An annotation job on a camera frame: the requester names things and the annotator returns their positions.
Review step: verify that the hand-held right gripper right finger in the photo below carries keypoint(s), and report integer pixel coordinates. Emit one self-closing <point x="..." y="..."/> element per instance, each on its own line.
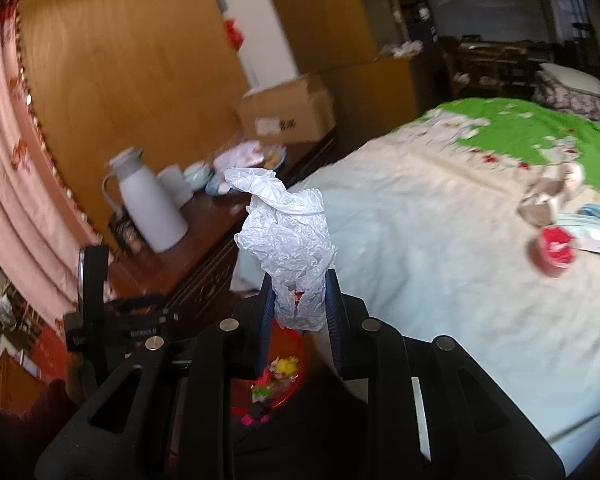
<point x="332" y="320"/>

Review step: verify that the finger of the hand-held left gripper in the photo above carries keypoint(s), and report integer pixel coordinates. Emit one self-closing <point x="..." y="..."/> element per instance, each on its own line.
<point x="142" y="301"/>

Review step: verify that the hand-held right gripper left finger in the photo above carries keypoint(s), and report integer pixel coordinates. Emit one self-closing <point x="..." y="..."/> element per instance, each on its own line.
<point x="267" y="320"/>

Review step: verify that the red plastic basket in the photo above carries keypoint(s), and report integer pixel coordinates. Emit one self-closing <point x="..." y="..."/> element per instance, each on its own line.
<point x="297" y="355"/>

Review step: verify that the yellow artificial flower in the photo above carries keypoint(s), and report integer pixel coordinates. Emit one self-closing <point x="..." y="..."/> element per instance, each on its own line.
<point x="286" y="365"/>

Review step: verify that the white plastic bag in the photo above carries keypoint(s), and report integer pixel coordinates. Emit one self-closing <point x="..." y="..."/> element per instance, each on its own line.
<point x="285" y="230"/>

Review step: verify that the red plastic cup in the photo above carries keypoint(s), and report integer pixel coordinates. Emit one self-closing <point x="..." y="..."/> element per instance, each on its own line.
<point x="555" y="252"/>

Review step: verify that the beige packet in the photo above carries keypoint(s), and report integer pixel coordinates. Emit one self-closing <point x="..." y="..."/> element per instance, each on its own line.
<point x="550" y="192"/>

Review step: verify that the blue face mask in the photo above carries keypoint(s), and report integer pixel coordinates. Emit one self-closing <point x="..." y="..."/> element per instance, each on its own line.
<point x="597" y="212"/>

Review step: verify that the person's left forearm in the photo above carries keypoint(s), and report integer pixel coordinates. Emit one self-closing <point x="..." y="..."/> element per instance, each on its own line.
<point x="15" y="430"/>

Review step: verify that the dark tin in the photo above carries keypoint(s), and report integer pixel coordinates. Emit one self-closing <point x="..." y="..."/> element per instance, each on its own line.
<point x="125" y="234"/>

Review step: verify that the dark wooden nightstand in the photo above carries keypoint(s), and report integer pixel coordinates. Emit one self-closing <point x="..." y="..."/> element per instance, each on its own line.
<point x="205" y="240"/>

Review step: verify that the white thermos jug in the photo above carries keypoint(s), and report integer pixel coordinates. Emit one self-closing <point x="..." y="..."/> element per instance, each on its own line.
<point x="145" y="200"/>

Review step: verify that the bed with cartoon quilt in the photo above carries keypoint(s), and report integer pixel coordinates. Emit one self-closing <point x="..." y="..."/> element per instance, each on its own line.
<point x="430" y="285"/>

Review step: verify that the white lidded ceramic cup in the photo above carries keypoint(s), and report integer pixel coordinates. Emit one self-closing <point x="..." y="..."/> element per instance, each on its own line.
<point x="197" y="175"/>

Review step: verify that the blue plate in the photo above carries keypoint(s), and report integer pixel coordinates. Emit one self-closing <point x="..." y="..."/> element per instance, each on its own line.
<point x="276" y="160"/>

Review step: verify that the pink floral packet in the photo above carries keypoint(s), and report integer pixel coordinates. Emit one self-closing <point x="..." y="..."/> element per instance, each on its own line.
<point x="240" y="157"/>

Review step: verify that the pink curtain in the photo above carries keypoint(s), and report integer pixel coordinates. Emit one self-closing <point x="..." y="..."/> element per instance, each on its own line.
<point x="20" y="135"/>

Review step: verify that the cardboard box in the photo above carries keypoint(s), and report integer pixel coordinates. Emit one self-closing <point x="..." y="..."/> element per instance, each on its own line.
<point x="285" y="115"/>

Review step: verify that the wooden door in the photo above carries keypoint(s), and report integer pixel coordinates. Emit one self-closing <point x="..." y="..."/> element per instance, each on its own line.
<point x="130" y="60"/>

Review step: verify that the white cloth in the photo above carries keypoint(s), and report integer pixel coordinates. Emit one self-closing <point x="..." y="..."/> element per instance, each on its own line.
<point x="402" y="49"/>

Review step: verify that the red hanging ornament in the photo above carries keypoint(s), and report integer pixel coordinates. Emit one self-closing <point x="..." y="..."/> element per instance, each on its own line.
<point x="232" y="32"/>

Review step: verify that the wooden table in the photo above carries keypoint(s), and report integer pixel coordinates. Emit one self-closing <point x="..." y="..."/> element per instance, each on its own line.
<point x="490" y="65"/>

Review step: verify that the wooden wardrobe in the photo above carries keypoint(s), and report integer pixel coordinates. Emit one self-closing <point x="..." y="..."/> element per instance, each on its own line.
<point x="320" y="10"/>

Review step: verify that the folded floral quilt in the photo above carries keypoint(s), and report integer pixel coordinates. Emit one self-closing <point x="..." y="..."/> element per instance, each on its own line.
<point x="570" y="102"/>

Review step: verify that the white pillow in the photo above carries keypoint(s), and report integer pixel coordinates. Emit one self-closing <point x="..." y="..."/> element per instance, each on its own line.
<point x="575" y="77"/>

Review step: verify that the window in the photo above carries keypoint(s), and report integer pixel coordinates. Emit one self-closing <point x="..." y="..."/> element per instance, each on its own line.
<point x="570" y="5"/>

